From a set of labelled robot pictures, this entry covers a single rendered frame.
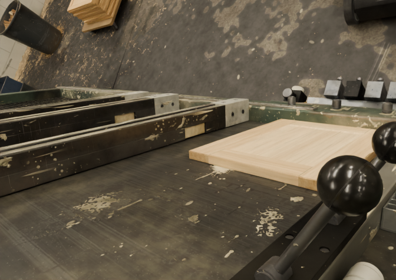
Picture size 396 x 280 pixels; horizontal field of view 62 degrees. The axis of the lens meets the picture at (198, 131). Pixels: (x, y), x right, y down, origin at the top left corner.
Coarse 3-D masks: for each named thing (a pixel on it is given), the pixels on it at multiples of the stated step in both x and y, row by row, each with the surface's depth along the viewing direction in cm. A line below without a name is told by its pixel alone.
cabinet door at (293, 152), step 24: (288, 120) 97; (216, 144) 75; (240, 144) 75; (264, 144) 74; (288, 144) 74; (312, 144) 73; (336, 144) 72; (360, 144) 70; (240, 168) 62; (264, 168) 59; (288, 168) 58; (312, 168) 58
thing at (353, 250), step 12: (384, 168) 51; (384, 180) 46; (384, 192) 42; (384, 204) 41; (372, 216) 38; (360, 228) 34; (372, 228) 38; (360, 240) 35; (348, 252) 32; (360, 252) 36; (336, 264) 30; (348, 264) 33; (324, 276) 28; (336, 276) 30
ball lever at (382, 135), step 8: (384, 128) 29; (392, 128) 28; (376, 136) 29; (384, 136) 28; (392, 136) 28; (376, 144) 29; (384, 144) 28; (392, 144) 28; (376, 152) 29; (384, 152) 28; (392, 152) 28; (376, 160) 30; (384, 160) 29; (392, 160) 28; (376, 168) 30; (336, 216) 33; (344, 216) 34; (336, 224) 33
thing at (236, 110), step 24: (144, 120) 81; (168, 120) 81; (192, 120) 88; (216, 120) 96; (240, 120) 104; (24, 144) 61; (48, 144) 60; (72, 144) 64; (96, 144) 67; (120, 144) 72; (144, 144) 77; (168, 144) 82; (0, 168) 55; (24, 168) 58; (48, 168) 61; (72, 168) 64; (0, 192) 55
